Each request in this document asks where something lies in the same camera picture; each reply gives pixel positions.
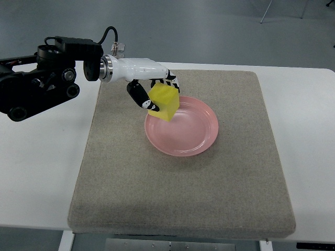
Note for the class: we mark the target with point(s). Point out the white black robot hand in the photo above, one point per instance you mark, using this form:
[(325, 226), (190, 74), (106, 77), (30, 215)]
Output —
[(133, 70)]

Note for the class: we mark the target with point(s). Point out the yellow foam block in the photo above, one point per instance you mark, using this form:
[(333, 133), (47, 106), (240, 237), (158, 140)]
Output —
[(166, 98)]

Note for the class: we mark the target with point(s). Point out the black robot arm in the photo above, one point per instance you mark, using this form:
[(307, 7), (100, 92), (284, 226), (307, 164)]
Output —
[(33, 84)]

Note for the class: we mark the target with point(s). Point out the pink plate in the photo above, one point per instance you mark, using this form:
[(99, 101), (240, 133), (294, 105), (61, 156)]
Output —
[(192, 130)]

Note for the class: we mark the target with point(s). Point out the beige felt mat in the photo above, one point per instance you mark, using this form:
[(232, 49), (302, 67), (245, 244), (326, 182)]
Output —
[(235, 189)]

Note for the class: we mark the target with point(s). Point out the grey metal table crossbar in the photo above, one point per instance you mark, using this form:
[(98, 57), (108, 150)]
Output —
[(137, 244)]

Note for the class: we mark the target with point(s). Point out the white left table leg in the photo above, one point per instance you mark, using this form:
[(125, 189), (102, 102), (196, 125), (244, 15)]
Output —
[(66, 241)]

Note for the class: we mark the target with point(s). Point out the white table leg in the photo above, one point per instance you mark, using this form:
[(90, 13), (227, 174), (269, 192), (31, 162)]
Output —
[(265, 246), (66, 241)]

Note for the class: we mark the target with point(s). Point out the metal chair legs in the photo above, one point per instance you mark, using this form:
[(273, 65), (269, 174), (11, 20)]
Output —
[(300, 10)]

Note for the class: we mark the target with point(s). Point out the white right table leg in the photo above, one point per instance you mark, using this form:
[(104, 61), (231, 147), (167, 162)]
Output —
[(265, 246)]

